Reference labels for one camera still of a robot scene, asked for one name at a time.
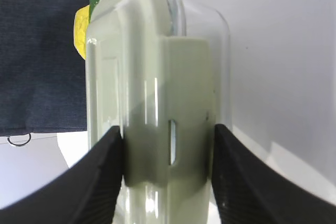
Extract navy blue lunch bag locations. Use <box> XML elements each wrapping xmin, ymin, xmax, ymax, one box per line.
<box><xmin>1</xmin><ymin>0</ymin><xmax>88</xmax><ymax>137</ymax></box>

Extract glass container green lid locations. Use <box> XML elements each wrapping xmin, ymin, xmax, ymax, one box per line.
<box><xmin>86</xmin><ymin>0</ymin><xmax>232</xmax><ymax>223</ymax></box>

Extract yellow lemon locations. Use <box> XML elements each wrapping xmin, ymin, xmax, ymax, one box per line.
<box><xmin>73</xmin><ymin>5</ymin><xmax>90</xmax><ymax>60</ymax></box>

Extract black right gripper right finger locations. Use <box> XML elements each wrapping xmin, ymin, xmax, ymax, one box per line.
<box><xmin>212</xmin><ymin>124</ymin><xmax>335</xmax><ymax>223</ymax></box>

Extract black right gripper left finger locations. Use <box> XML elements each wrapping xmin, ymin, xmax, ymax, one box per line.
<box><xmin>1</xmin><ymin>126</ymin><xmax>123</xmax><ymax>223</ymax></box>

